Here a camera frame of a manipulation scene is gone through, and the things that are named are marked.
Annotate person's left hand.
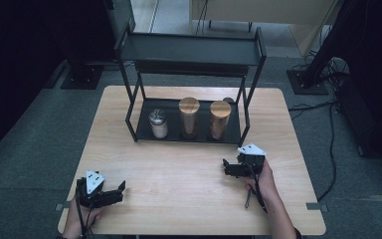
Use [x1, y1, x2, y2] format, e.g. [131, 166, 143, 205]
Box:
[61, 201, 105, 239]

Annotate wooden-lid jar chunky orange contents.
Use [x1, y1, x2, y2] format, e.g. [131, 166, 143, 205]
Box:
[208, 100, 233, 141]

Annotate steel-lid glass jar white contents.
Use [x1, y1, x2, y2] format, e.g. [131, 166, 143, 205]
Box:
[147, 108, 169, 139]

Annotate black metal two-tier rack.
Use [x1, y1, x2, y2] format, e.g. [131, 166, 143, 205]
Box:
[113, 26, 268, 148]

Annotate black stand with slanted pole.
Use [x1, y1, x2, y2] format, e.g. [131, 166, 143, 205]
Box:
[286, 0, 356, 97]

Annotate dark box on floor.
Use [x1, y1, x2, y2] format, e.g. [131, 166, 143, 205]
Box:
[335, 77, 381, 158]

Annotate long black floor cable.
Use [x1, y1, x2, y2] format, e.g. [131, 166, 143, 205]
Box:
[287, 99, 340, 203]

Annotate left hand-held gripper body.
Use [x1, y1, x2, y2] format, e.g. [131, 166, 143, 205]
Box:
[75, 169, 106, 210]

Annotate dark curtain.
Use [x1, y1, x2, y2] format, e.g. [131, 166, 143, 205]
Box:
[339, 0, 382, 165]
[0, 0, 113, 167]

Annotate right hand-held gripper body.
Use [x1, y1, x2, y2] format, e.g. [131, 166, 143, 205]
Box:
[236, 142, 268, 177]

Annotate wooden-lid jar fine brown contents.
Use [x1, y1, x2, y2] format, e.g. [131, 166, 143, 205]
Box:
[177, 96, 201, 140]

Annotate black upright panel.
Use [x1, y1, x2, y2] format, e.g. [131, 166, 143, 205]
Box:
[102, 0, 137, 51]

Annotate black stand with square base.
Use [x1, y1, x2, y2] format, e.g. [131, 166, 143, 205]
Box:
[60, 49, 105, 91]

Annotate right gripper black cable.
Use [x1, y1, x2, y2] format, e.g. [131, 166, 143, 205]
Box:
[244, 161, 270, 215]

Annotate beige cabinet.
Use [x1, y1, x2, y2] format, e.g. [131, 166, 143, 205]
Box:
[188, 0, 341, 57]

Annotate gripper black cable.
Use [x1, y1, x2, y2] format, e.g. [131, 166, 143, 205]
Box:
[74, 180, 95, 239]
[244, 161, 270, 215]

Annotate person's right hand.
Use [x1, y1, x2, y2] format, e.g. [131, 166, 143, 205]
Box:
[244, 158, 279, 207]

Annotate black metal frame legs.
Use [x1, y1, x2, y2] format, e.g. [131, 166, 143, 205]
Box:
[207, 19, 254, 33]

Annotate tangle of floor cables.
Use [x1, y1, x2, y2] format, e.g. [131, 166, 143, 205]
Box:
[292, 49, 351, 88]

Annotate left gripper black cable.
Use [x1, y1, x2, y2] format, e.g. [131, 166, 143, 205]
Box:
[74, 180, 95, 239]

